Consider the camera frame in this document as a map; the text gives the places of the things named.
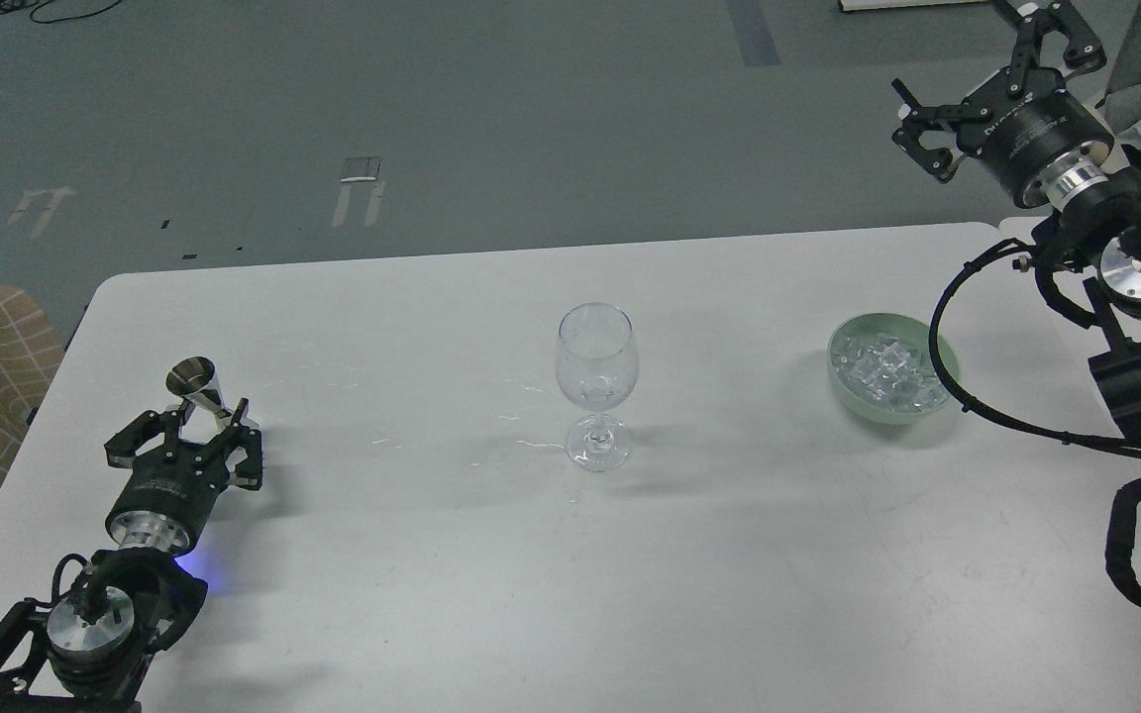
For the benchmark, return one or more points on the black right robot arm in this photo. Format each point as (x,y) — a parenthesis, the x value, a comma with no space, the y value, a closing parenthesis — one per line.
(1085,258)

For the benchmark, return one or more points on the pile of clear ice cubes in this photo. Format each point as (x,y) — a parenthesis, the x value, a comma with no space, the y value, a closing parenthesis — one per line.
(888,372)

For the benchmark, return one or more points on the steel jigger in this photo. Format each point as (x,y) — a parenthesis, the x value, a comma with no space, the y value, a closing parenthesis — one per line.
(195,380)

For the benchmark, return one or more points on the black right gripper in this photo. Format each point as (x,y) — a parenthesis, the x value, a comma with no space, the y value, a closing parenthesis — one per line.
(1036,129)

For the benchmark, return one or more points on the green bowl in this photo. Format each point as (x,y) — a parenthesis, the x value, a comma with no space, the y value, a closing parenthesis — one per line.
(904,327)

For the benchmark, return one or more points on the white board on floor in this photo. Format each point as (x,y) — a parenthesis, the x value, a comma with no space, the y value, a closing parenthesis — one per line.
(849,6)

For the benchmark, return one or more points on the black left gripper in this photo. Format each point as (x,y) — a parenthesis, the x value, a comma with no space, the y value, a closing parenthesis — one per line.
(172,489)

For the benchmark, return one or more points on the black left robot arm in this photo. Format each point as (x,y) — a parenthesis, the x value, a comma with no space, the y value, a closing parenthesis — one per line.
(88,647)

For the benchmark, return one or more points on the clear wine glass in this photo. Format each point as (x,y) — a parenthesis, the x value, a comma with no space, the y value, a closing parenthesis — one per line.
(597,368)

